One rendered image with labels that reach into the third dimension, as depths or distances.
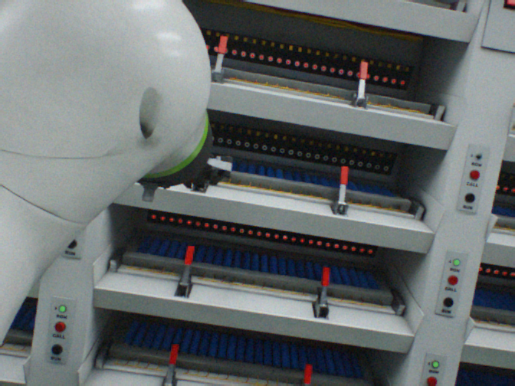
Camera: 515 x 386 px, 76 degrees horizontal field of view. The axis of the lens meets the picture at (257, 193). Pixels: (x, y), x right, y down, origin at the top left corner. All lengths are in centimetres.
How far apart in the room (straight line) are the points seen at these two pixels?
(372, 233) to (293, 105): 28
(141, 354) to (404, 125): 68
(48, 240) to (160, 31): 12
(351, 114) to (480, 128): 24
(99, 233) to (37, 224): 48
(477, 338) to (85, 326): 75
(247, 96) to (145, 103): 46
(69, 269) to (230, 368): 37
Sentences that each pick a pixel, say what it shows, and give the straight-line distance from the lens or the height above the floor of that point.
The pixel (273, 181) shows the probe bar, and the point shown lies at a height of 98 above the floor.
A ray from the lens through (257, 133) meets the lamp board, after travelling 76.
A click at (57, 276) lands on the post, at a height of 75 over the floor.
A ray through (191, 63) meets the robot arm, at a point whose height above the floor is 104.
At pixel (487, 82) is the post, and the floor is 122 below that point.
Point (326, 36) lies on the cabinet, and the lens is 88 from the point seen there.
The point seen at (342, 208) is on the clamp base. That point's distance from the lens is 66.
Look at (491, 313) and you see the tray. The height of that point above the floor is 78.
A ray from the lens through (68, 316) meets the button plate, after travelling 73.
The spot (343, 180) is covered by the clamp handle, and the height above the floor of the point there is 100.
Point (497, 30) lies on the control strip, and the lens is 78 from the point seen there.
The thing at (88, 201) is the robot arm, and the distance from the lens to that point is 19.
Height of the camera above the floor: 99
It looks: 3 degrees down
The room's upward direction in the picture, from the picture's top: 10 degrees clockwise
